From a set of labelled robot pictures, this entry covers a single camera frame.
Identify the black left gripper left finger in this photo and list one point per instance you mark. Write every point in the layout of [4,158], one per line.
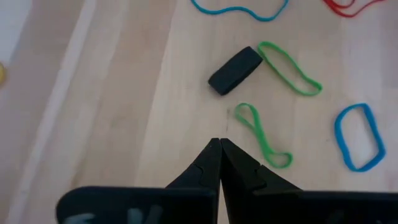
[186,202]

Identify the blue rubber band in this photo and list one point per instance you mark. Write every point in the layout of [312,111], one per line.
[339,133]

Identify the long teal rubber band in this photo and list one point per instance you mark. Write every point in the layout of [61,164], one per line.
[263,18]

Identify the long red rubber band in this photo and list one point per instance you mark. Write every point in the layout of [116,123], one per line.
[342,12]

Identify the small green rubber band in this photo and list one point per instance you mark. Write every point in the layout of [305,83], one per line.
[262,138]

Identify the black rectangular block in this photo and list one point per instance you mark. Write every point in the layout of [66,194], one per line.
[235,71]

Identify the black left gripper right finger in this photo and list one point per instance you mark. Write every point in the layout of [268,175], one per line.
[255,202]

